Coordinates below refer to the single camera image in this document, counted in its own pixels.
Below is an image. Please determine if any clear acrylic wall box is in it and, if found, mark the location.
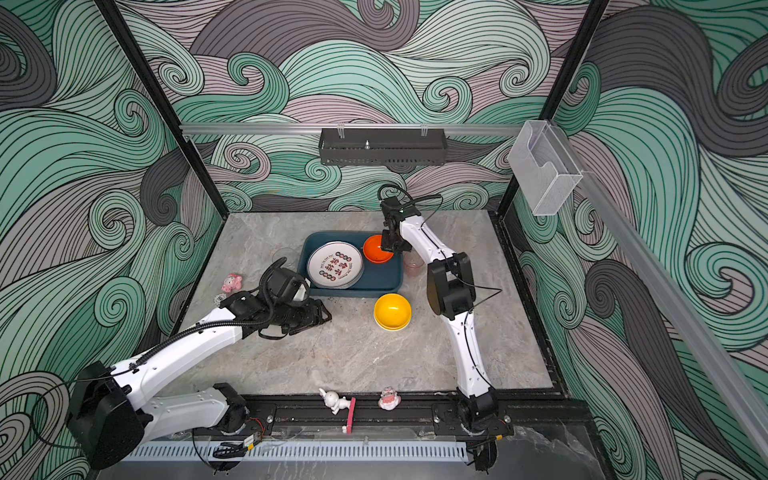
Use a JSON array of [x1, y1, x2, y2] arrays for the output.
[[507, 120, 583, 217]]

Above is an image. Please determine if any aluminium wall rail right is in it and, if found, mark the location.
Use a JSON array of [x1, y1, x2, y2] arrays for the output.
[[545, 121, 767, 460]]

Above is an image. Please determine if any white rabbit figurine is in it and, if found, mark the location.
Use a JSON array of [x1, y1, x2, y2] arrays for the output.
[[319, 388, 352, 415]]

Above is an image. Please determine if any pink white small figurine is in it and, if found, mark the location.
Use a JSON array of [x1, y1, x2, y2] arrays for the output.
[[378, 387, 402, 411]]

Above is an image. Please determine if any black wall shelf tray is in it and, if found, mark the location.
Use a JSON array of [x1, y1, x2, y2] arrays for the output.
[[318, 129, 448, 168]]

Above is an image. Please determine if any aluminium wall rail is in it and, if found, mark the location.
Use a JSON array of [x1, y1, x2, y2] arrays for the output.
[[545, 121, 767, 460], [179, 122, 522, 137]]

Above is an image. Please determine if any pink plush toy figure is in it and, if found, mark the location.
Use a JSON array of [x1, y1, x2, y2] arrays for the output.
[[221, 274, 243, 294]]

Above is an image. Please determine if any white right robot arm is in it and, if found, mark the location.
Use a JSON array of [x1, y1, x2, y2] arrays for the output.
[[377, 184, 498, 435]]

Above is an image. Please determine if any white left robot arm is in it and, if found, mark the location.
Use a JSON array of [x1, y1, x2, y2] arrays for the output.
[[66, 258, 332, 470]]

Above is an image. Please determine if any dark teal plastic bin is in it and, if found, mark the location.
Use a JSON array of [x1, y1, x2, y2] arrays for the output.
[[298, 230, 404, 298]]

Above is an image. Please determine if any black right corner post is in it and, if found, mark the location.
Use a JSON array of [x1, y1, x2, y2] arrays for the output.
[[498, 1, 609, 216]]

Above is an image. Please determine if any yellow bowl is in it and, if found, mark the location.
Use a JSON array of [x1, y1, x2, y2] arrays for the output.
[[373, 293, 412, 331]]

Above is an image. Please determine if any black corner frame post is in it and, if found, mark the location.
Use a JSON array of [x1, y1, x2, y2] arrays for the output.
[[95, 0, 229, 221]]

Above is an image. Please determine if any pinkish clear cup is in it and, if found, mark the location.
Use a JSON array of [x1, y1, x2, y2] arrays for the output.
[[402, 251, 425, 278]]

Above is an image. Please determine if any white slotted cable duct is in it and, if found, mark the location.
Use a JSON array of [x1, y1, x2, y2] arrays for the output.
[[126, 440, 469, 463]]

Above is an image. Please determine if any pink flat stick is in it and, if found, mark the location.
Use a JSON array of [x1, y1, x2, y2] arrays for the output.
[[344, 397, 357, 434]]

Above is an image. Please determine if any aluminium wall rail back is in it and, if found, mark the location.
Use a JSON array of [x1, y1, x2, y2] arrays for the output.
[[179, 122, 522, 137]]

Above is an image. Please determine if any orange bowl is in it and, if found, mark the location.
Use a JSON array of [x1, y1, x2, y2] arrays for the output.
[[363, 234, 394, 264]]

